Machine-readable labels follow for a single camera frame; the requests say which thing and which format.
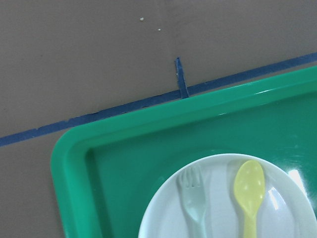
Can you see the green plastic tray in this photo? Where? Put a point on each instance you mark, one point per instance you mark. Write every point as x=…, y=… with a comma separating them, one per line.
x=105, y=173

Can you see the yellow plastic spoon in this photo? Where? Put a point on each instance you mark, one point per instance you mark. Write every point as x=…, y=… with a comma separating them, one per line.
x=249, y=191

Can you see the pale translucent plastic fork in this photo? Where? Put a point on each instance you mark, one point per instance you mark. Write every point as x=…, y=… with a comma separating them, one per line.
x=193, y=200

